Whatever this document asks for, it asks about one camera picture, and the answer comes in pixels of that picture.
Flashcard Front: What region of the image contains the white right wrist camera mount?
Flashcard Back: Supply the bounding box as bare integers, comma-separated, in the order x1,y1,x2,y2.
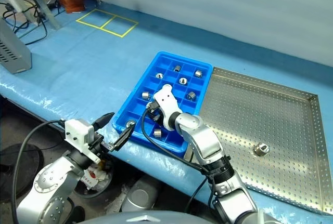
152,84,183,131

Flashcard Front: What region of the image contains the grey vented metal box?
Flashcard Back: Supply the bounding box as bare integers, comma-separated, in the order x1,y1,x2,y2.
0,17,32,74

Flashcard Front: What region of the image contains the perforated steel tray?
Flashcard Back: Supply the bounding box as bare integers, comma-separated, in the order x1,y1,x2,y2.
184,67,330,216

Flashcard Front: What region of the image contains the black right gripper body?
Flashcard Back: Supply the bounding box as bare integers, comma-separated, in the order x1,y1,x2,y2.
152,106,164,123

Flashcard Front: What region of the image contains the yellow tape rectangle marking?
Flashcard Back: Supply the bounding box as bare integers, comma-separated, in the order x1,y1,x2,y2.
75,8,139,38

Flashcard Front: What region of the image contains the crumpled white paper trash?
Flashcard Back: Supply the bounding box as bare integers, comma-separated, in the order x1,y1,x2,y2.
80,165,110,191

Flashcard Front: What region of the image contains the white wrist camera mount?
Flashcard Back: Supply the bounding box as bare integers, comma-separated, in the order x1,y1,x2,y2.
63,118,101,164
152,84,183,131

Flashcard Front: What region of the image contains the orange brown block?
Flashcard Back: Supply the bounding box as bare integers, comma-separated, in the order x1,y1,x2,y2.
59,0,85,14

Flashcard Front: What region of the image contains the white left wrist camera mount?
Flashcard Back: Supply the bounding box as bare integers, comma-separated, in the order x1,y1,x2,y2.
63,118,101,164

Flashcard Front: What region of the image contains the grey robot chest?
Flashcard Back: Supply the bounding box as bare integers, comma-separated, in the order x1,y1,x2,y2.
96,209,209,224

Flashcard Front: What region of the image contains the grey rounded cylinder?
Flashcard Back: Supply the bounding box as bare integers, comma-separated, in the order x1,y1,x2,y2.
121,179,162,213

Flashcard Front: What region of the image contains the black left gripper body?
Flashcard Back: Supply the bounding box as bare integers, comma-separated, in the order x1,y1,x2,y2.
89,132,115,154

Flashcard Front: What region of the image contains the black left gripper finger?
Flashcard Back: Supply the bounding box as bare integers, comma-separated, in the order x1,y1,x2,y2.
112,125,134,152
93,112,115,131

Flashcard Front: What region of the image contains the dark waste bin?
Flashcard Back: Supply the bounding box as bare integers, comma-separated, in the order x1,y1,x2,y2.
72,153,115,199

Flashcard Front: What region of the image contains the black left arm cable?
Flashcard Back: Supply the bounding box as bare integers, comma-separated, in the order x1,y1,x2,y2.
10,118,67,224

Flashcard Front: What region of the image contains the black round floor base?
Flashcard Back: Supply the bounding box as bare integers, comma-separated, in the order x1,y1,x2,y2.
0,143,40,183

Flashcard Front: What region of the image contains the blue compartment tray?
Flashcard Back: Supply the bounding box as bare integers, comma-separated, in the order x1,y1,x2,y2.
111,50,214,154

